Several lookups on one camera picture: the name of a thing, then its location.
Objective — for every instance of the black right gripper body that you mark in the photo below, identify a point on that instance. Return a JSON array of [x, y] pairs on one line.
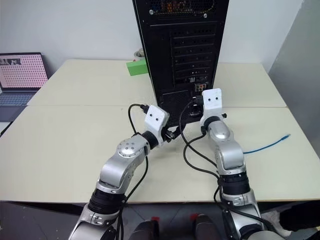
[[195, 108]]

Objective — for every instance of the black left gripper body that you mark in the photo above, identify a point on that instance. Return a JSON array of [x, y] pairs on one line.
[[168, 135]]

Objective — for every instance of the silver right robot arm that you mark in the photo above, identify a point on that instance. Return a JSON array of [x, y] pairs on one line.
[[228, 155]]

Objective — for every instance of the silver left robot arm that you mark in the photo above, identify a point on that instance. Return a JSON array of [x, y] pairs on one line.
[[117, 170]]

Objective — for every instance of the black computer tower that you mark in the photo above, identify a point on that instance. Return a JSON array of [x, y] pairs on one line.
[[165, 62]]

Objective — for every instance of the green box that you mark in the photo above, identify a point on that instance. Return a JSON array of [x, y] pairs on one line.
[[136, 68]]

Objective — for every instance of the white cup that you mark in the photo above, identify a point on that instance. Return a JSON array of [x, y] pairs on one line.
[[138, 55]]

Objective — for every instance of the dark rounded shape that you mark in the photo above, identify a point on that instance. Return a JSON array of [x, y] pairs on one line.
[[146, 231]]

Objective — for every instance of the white crumpled cloth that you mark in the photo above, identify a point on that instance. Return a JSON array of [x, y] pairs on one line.
[[273, 221]]

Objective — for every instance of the black bag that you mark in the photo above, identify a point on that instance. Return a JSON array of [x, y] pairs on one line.
[[301, 216]]

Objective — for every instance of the open laptop with pink screen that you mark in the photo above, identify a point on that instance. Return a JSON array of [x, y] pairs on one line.
[[21, 72]]

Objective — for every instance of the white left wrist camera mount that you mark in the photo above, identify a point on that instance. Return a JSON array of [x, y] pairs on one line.
[[156, 120]]

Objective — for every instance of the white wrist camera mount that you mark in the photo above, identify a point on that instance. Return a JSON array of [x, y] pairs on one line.
[[212, 98], [156, 120]]

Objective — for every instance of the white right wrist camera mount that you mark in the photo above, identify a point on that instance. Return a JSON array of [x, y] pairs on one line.
[[212, 98]]

